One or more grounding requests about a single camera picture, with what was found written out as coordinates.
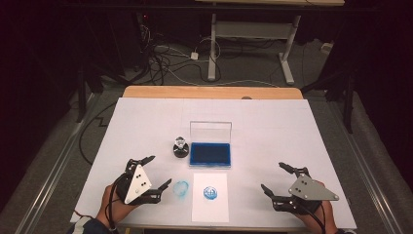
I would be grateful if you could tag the wooden table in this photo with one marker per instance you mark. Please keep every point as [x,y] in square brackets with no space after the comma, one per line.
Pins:
[195,92]

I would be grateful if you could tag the large white table cover sheet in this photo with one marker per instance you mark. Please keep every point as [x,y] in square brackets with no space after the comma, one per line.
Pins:
[259,130]

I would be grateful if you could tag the black stand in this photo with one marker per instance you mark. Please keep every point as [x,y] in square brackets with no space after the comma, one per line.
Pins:
[81,97]
[348,104]

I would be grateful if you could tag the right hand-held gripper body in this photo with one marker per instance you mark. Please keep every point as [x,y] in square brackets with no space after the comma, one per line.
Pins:
[310,190]

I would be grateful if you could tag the small white box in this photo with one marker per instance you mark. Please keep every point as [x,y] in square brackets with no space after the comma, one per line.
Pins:
[326,47]

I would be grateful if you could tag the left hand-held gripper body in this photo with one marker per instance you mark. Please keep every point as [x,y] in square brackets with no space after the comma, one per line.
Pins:
[138,185]

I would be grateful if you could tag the white desk frame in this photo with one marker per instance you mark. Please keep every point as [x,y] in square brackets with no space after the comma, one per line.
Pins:
[211,48]

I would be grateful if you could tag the person's left hand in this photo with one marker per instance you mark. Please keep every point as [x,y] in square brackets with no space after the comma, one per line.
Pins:
[112,209]

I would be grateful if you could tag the metal floor rail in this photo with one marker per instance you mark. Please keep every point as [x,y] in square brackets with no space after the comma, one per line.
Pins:
[367,182]
[55,169]

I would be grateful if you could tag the white power adapter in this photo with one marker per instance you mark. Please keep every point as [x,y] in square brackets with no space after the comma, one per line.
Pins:
[194,55]

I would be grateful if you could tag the person's right hand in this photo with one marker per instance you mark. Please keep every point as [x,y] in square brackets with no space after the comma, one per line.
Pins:
[323,221]

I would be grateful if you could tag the small white paper sheet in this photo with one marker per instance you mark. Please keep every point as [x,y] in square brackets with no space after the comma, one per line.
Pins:
[210,211]

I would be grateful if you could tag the blue ink pad clear lid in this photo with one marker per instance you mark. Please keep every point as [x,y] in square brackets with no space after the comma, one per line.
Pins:
[210,154]

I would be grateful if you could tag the black round stamp cap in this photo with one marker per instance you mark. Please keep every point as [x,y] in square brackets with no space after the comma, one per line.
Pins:
[181,154]

